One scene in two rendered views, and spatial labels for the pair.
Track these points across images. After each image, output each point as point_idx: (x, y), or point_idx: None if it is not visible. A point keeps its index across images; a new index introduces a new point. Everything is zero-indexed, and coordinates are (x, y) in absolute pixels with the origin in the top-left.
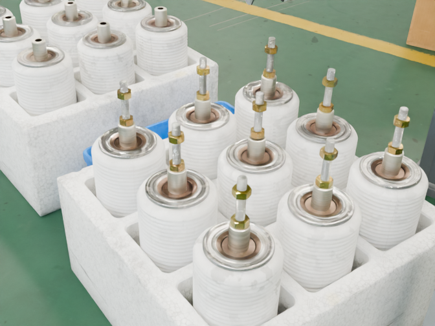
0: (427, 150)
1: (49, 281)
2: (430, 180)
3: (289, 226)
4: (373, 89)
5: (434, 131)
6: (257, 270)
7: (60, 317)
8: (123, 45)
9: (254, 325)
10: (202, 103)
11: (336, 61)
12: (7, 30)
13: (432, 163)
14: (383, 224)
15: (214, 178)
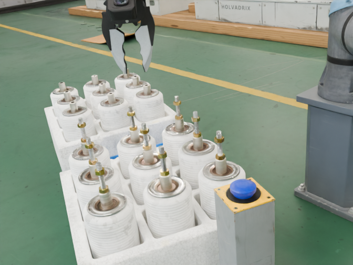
0: (305, 170)
1: (60, 232)
2: (309, 191)
3: (144, 197)
4: (301, 135)
5: (307, 157)
6: (108, 216)
7: (57, 252)
8: (120, 105)
9: (113, 252)
10: (132, 132)
11: (284, 119)
12: (65, 98)
13: (308, 179)
14: (214, 203)
15: None
